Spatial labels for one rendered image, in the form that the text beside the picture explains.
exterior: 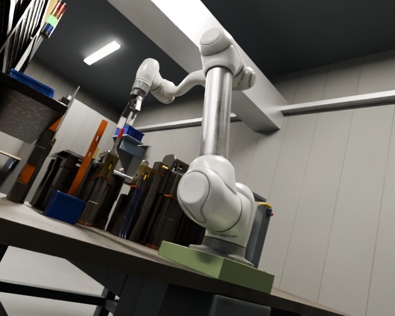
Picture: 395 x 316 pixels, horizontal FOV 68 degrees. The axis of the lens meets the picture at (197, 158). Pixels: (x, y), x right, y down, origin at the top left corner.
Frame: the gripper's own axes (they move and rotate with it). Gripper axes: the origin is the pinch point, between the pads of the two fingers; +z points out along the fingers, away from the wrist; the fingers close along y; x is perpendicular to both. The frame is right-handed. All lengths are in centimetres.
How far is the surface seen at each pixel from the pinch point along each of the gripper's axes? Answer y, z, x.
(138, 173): -7.4, 21.8, -14.7
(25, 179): -4, 43, 30
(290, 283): 47, 46, -231
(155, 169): -9.4, 16.3, -21.7
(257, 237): -23, 29, -92
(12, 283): 69, 101, 4
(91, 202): -5.5, 42.8, 0.8
